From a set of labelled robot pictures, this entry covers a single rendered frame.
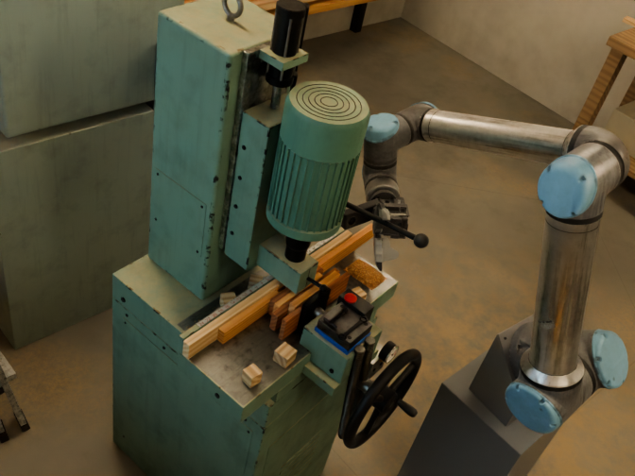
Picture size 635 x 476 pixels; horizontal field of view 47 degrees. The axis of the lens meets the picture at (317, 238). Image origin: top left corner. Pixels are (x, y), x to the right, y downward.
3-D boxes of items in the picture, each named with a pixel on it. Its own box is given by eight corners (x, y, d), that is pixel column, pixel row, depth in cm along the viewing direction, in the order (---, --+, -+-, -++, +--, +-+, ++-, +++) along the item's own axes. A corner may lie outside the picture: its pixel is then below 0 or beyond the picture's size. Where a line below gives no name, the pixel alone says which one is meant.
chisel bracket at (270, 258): (295, 298, 176) (300, 274, 171) (253, 267, 182) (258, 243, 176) (314, 285, 181) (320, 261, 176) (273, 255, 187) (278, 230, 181)
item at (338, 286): (282, 340, 172) (285, 322, 168) (278, 337, 173) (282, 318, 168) (345, 292, 188) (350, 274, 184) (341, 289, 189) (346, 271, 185)
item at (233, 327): (222, 345, 168) (224, 333, 166) (216, 339, 169) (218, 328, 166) (373, 236, 207) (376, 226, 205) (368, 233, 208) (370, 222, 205)
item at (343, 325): (347, 355, 165) (351, 340, 161) (310, 328, 169) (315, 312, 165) (380, 327, 173) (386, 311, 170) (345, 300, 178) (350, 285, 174)
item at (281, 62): (278, 93, 149) (291, 16, 138) (250, 76, 152) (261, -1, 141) (303, 82, 155) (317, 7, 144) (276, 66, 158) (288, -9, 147)
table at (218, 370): (270, 452, 156) (274, 436, 152) (175, 367, 168) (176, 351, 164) (421, 315, 196) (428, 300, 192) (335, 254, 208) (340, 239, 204)
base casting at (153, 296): (263, 431, 175) (268, 408, 169) (111, 297, 198) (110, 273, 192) (371, 336, 204) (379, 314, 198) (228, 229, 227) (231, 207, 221)
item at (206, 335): (187, 360, 163) (189, 346, 160) (181, 354, 164) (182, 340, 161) (349, 246, 202) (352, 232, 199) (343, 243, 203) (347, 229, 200)
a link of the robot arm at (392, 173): (361, 151, 199) (361, 182, 205) (364, 175, 189) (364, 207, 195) (395, 150, 199) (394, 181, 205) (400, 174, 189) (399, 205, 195)
